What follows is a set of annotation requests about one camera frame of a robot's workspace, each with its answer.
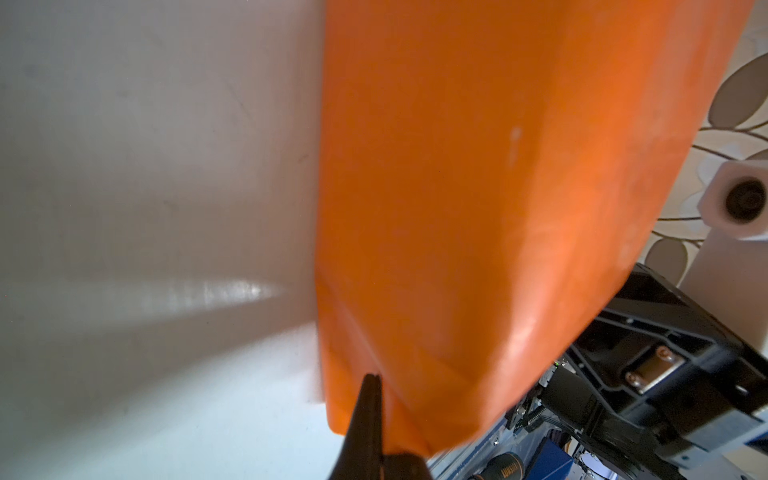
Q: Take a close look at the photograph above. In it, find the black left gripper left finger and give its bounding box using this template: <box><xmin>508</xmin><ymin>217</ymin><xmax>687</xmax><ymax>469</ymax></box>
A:
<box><xmin>329</xmin><ymin>374</ymin><xmax>383</xmax><ymax>480</ymax></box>

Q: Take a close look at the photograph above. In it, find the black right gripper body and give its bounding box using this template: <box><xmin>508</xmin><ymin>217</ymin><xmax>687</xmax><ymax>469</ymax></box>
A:
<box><xmin>506</xmin><ymin>264</ymin><xmax>767</xmax><ymax>479</ymax></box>

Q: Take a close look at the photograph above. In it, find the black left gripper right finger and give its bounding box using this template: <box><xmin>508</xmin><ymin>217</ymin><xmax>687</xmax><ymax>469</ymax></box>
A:
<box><xmin>382</xmin><ymin>453</ymin><xmax>433</xmax><ymax>480</ymax></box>

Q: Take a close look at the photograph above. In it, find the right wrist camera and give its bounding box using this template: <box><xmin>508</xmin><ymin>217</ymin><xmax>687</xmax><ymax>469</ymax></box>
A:
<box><xmin>681</xmin><ymin>160</ymin><xmax>767</xmax><ymax>355</ymax></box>

